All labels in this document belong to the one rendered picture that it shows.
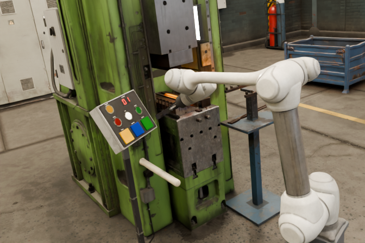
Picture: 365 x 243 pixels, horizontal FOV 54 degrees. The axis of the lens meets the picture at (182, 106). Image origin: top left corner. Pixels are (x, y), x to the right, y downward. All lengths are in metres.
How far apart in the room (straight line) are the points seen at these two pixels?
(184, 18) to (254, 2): 8.24
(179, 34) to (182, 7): 0.17
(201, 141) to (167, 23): 0.88
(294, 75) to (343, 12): 9.58
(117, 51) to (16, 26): 5.23
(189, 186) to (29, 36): 5.48
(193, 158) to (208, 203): 0.45
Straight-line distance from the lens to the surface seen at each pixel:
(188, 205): 2.76
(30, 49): 7.53
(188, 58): 2.48
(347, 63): 5.83
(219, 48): 2.85
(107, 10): 2.35
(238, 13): 10.28
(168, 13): 2.38
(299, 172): 1.53
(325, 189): 1.73
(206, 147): 2.66
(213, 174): 2.79
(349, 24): 10.89
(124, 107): 2.13
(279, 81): 1.35
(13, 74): 7.53
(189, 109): 2.55
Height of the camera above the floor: 1.74
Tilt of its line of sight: 18 degrees down
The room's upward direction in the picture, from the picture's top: 7 degrees counter-clockwise
